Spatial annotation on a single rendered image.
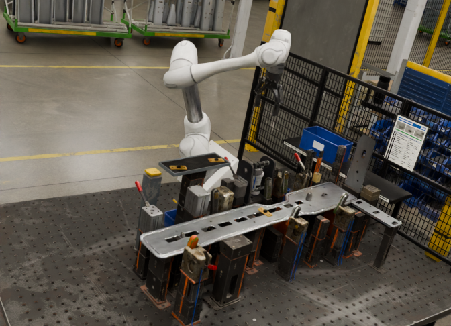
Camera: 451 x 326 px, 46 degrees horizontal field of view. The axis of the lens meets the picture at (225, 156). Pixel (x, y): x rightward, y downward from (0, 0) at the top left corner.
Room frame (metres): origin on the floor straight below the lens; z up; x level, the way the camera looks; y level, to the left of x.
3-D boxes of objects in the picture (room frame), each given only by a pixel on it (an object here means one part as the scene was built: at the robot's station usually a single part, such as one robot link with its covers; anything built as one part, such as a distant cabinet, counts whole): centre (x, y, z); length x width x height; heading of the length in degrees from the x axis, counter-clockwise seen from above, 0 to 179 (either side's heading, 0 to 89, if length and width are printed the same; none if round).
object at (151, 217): (2.10, 0.28, 0.88); 0.11 x 0.10 x 0.36; 45
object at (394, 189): (3.17, -0.75, 1.02); 0.90 x 0.22 x 0.03; 45
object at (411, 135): (3.04, -1.05, 1.30); 0.23 x 0.02 x 0.31; 45
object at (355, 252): (2.69, -0.84, 0.84); 0.11 x 0.06 x 0.29; 45
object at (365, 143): (2.90, -0.78, 1.17); 0.12 x 0.01 x 0.34; 45
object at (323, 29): (5.16, -0.63, 1.00); 1.34 x 0.14 x 2.00; 37
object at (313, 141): (3.29, -0.63, 1.10); 0.30 x 0.17 x 0.13; 47
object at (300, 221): (2.31, -0.42, 0.87); 0.12 x 0.09 x 0.35; 45
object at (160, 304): (1.95, 0.19, 0.84); 0.18 x 0.06 x 0.29; 45
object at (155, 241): (2.38, -0.25, 1.00); 1.38 x 0.22 x 0.02; 135
